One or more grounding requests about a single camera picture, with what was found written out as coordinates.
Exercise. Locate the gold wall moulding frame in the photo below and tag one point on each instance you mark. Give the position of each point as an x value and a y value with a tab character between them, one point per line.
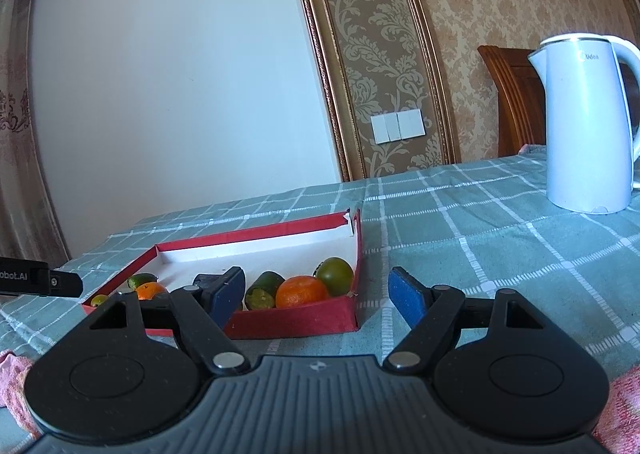
376	57

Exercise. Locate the pink towel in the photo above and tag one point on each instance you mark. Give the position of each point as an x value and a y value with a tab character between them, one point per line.
618	428

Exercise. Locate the green plaid bedsheet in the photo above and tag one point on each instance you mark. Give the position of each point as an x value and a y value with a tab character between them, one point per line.
479	227

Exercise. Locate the large green tomato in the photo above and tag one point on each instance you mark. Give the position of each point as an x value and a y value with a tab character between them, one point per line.
336	274

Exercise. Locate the cucumber piece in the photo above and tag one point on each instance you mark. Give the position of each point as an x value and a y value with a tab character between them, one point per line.
139	279

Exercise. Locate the cucumber piece bitten end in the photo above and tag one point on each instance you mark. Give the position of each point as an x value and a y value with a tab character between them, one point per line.
261	295

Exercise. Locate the orange mandarin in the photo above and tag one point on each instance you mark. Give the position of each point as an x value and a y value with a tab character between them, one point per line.
299	291
150	290

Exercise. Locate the white electric kettle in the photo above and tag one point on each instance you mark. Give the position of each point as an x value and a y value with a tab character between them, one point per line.
591	149

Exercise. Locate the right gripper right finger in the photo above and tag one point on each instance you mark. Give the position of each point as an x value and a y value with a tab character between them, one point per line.
498	365

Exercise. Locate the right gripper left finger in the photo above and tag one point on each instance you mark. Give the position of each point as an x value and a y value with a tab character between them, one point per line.
133	367

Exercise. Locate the white wall switch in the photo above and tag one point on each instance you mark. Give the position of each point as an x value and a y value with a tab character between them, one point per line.
391	127

